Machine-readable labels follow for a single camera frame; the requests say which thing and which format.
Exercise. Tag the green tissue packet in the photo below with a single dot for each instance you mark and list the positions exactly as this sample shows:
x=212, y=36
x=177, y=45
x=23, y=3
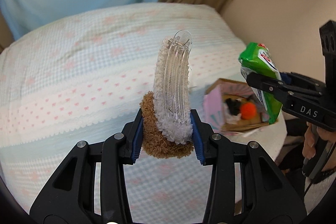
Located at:
x=256, y=59

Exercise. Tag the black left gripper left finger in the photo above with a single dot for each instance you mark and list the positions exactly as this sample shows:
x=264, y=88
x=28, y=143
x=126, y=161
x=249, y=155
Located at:
x=89, y=185

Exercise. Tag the orange pompom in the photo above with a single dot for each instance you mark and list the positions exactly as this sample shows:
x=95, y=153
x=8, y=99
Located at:
x=248, y=111

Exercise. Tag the cardboard box with pink pattern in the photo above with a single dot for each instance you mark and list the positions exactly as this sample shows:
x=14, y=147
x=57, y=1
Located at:
x=216, y=111

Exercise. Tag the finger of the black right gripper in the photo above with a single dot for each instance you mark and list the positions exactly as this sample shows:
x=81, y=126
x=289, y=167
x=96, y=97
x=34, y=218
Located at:
x=278, y=91

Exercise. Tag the fuzzy brown white hair clip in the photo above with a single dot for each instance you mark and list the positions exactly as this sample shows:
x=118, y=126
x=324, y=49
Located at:
x=167, y=128

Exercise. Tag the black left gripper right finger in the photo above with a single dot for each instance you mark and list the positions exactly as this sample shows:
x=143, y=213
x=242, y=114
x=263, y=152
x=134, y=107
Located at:
x=246, y=185

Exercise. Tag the black fuzzy item in box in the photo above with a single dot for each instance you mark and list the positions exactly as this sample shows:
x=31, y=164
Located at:
x=233, y=106

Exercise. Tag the person's right hand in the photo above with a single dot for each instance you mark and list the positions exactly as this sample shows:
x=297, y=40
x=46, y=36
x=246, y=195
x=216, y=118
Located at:
x=309, y=145

